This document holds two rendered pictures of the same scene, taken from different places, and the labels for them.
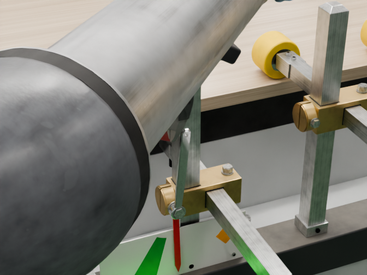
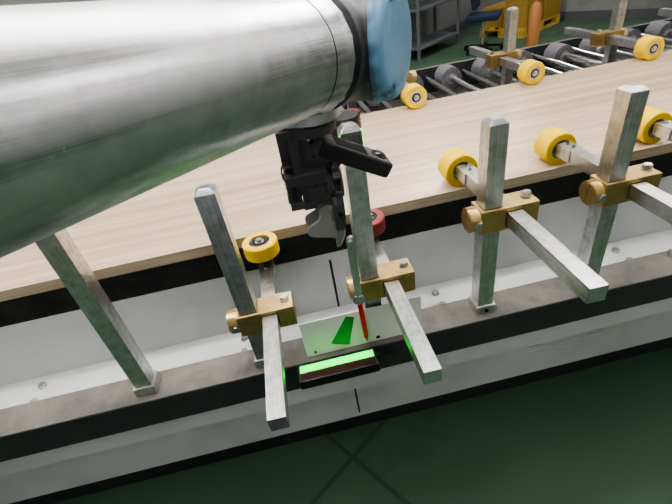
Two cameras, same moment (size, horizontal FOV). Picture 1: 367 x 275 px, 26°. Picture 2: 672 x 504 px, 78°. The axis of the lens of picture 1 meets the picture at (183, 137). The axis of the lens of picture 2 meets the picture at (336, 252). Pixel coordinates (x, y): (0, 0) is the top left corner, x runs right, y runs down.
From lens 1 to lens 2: 50 cm
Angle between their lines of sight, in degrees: 16
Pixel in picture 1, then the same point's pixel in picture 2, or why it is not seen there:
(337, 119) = (500, 221)
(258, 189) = (446, 270)
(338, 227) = (505, 307)
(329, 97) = (492, 202)
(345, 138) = not seen: hidden behind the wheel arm
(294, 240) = (466, 317)
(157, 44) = not seen: outside the picture
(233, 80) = (422, 188)
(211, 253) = (393, 328)
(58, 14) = not seen: hidden behind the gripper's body
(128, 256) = (323, 329)
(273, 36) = (454, 152)
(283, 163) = (466, 251)
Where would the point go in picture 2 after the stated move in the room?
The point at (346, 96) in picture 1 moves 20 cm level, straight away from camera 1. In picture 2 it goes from (510, 201) to (522, 157)
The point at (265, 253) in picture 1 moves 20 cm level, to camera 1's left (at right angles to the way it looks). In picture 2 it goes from (421, 345) to (306, 337)
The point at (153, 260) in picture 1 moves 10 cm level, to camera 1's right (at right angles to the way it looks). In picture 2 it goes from (345, 332) to (392, 335)
